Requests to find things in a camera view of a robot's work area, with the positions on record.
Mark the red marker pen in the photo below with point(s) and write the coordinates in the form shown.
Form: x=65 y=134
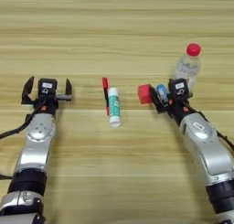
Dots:
x=105 y=90

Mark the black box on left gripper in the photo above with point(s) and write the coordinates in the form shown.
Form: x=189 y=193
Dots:
x=47 y=87

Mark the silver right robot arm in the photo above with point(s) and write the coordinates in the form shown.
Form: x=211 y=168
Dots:
x=210 y=154

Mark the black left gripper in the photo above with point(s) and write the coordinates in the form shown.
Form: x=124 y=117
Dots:
x=48 y=104

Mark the green and white glue stick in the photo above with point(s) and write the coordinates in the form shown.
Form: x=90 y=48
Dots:
x=114 y=107

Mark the clear bottle with red cap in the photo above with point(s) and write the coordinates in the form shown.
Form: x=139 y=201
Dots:
x=188 y=66

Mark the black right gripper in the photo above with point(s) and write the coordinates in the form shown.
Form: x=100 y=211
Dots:
x=178 y=107

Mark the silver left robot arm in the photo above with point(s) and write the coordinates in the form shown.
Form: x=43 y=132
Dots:
x=33 y=154

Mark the red cube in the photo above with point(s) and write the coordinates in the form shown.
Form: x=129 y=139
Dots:
x=144 y=94

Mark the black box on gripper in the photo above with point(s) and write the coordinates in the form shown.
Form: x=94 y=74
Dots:
x=178 y=87
x=47 y=87

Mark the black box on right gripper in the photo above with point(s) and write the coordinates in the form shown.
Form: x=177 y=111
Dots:
x=178 y=87

